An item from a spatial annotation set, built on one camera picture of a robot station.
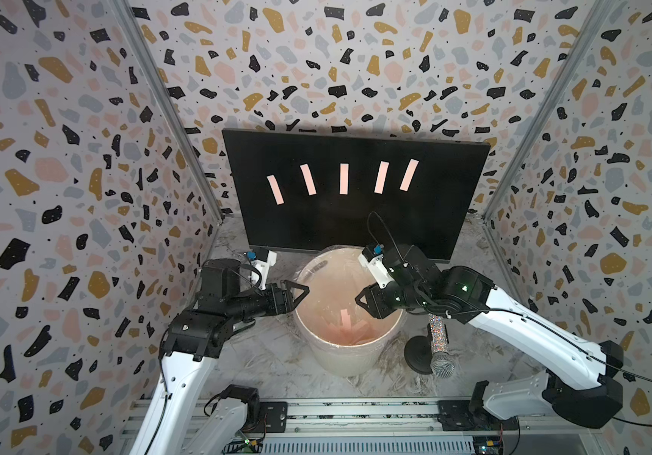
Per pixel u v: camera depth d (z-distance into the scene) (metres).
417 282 0.47
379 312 0.56
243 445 0.72
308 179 0.69
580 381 0.40
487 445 0.72
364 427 0.73
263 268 0.60
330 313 0.80
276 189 0.72
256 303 0.55
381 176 0.67
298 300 0.61
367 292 0.59
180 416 0.39
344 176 0.69
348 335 0.81
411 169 0.66
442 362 0.62
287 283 0.58
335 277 0.77
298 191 0.71
